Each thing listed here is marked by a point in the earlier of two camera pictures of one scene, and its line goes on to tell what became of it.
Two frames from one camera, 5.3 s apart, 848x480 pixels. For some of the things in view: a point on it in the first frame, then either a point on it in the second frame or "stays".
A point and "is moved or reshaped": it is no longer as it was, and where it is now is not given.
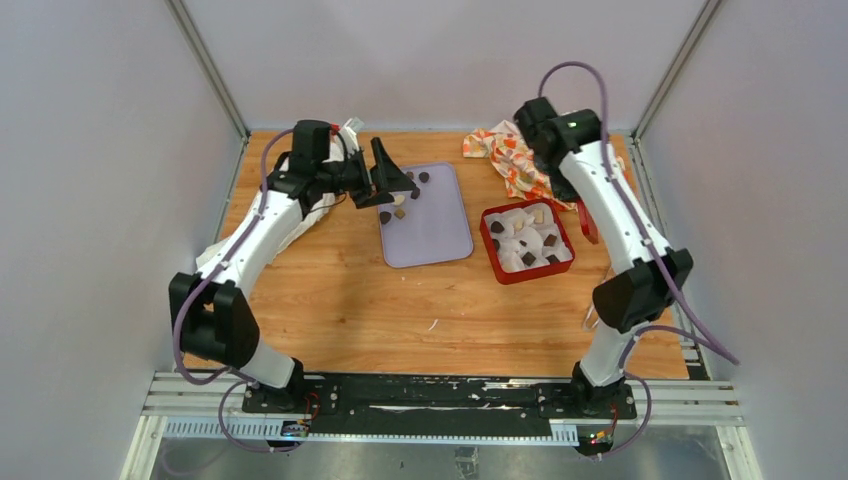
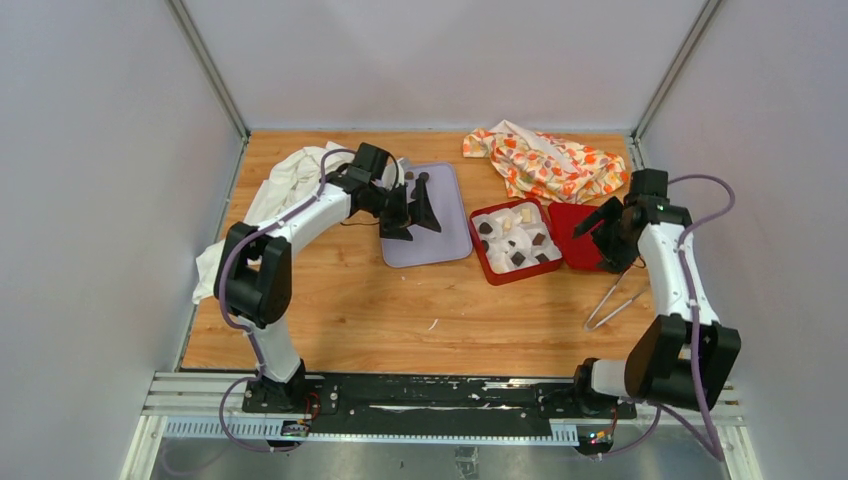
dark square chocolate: (528, 258) is moved or reshaped
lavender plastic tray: (431, 228) stays
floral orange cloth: (513, 159) stays
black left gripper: (387, 178) → (418, 212)
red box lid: (588, 223) is moved or reshaped
